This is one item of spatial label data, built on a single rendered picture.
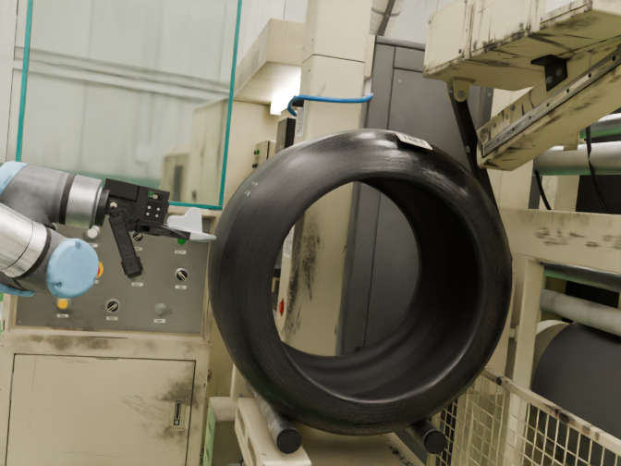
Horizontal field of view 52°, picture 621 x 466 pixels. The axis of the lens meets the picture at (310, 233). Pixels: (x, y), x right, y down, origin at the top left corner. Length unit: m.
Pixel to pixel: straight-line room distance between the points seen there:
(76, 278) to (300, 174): 0.40
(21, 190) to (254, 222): 0.39
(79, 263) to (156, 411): 0.93
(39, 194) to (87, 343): 0.77
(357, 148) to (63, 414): 1.15
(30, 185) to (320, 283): 0.68
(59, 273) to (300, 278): 0.65
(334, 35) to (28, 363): 1.15
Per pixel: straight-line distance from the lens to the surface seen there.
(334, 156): 1.11
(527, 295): 1.66
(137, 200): 1.15
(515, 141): 1.42
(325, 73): 1.51
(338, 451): 1.42
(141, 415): 1.90
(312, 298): 1.50
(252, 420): 1.37
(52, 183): 1.16
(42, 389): 1.89
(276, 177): 1.11
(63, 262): 1.01
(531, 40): 1.21
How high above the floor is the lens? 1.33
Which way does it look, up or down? 3 degrees down
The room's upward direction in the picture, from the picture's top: 6 degrees clockwise
